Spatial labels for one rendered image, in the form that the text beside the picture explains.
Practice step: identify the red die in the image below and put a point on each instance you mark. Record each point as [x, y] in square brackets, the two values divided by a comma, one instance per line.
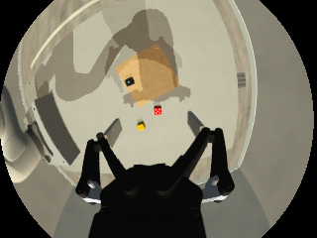
[157, 110]

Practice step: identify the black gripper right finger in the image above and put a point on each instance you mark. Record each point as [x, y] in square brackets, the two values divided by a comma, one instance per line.
[220, 184]

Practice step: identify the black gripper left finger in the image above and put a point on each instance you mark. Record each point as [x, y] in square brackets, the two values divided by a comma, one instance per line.
[89, 185]

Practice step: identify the tan square mat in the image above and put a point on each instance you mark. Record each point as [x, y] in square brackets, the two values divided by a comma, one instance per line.
[151, 72]

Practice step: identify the black die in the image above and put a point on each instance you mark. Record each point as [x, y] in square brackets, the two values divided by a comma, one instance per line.
[129, 81]

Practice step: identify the yellow die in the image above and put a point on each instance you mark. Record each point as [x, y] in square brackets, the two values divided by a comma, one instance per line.
[141, 126]

